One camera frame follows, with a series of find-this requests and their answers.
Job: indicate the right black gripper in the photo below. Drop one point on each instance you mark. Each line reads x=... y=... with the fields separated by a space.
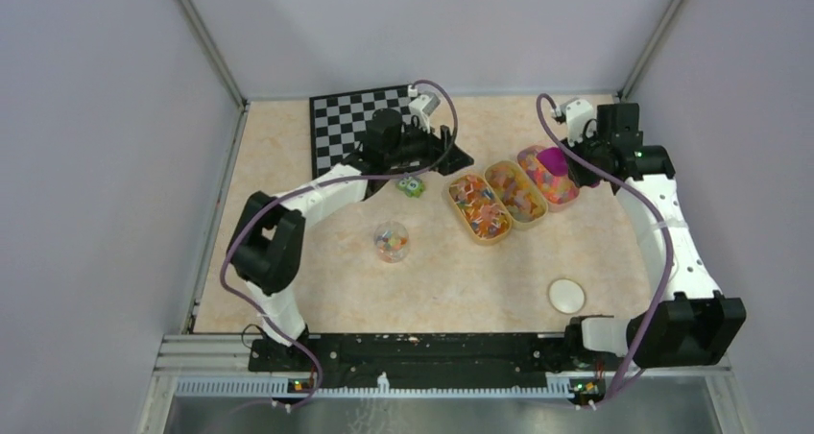
x=582 y=179

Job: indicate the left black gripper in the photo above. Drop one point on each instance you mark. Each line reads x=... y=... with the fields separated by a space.
x=453 y=159

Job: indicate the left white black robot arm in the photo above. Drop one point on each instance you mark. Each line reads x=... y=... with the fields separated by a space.
x=266 y=247

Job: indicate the green owl toy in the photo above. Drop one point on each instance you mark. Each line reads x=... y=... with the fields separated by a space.
x=412 y=187

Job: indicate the black white chessboard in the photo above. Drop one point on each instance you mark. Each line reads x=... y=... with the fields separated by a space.
x=338 y=121

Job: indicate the tray with orange wrapped candies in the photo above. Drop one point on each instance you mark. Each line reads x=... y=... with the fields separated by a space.
x=486 y=220

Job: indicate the tray with mixed colourful candies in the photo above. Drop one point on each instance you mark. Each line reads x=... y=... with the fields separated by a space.
x=559 y=192

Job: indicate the white round lid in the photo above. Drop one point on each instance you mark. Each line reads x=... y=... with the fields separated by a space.
x=566 y=296

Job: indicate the magenta plastic scoop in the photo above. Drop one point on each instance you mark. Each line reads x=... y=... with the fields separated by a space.
x=554 y=161

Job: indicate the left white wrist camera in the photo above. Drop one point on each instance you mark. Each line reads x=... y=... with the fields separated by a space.
x=421 y=106

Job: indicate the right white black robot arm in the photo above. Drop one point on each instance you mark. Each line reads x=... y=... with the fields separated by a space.
x=689 y=322

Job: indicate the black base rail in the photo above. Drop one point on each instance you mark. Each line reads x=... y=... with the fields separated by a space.
x=431 y=360

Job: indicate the clear plastic cup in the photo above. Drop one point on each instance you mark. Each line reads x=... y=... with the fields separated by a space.
x=391 y=241

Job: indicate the tray with yellow gummy candies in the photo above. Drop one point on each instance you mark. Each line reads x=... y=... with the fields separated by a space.
x=517 y=193

